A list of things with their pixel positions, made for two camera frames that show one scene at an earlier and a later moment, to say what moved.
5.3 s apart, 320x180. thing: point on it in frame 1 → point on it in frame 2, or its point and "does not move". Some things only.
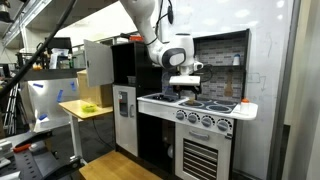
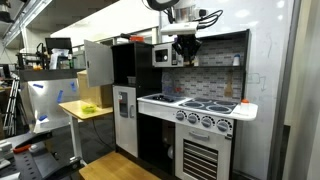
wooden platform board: x=116 y=166 does not move
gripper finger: x=179 y=93 → x=186 y=56
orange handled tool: x=21 y=148 does not move
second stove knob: x=192 y=118 does not move
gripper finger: x=196 y=93 → x=194 y=55
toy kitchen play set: x=186 y=129 does not move
